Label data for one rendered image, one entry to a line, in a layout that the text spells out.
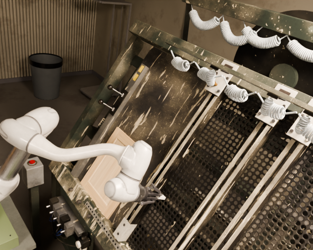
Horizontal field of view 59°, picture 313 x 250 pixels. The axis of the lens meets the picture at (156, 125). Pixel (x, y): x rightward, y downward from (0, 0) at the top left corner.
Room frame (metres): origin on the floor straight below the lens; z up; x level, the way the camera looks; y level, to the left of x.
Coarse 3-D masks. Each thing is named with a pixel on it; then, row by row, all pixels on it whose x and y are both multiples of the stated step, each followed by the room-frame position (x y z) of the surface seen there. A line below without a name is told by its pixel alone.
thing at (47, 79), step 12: (36, 60) 4.45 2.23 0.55; (48, 60) 4.58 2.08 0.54; (60, 60) 4.54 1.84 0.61; (36, 72) 4.10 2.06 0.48; (48, 72) 4.13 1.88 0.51; (60, 72) 4.35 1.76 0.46; (36, 84) 4.12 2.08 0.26; (48, 84) 4.14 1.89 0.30; (36, 96) 4.16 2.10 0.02; (48, 96) 4.16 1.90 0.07
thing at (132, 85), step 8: (136, 72) 1.87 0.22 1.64; (144, 72) 1.87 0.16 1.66; (136, 80) 1.82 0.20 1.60; (128, 88) 1.81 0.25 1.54; (128, 96) 1.79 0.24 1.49; (112, 120) 1.71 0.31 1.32; (104, 128) 1.67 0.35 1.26; (96, 136) 1.66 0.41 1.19; (80, 160) 1.58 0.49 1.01; (88, 160) 1.59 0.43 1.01; (80, 168) 1.55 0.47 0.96
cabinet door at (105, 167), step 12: (120, 132) 1.61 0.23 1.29; (120, 144) 1.55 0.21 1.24; (132, 144) 1.51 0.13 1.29; (108, 156) 1.53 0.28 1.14; (96, 168) 1.50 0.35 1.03; (108, 168) 1.46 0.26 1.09; (120, 168) 1.43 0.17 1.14; (84, 180) 1.48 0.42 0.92; (96, 180) 1.44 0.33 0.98; (108, 180) 1.40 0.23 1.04; (96, 192) 1.37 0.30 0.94; (96, 204) 1.31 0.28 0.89; (108, 204) 1.28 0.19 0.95; (108, 216) 1.22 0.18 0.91
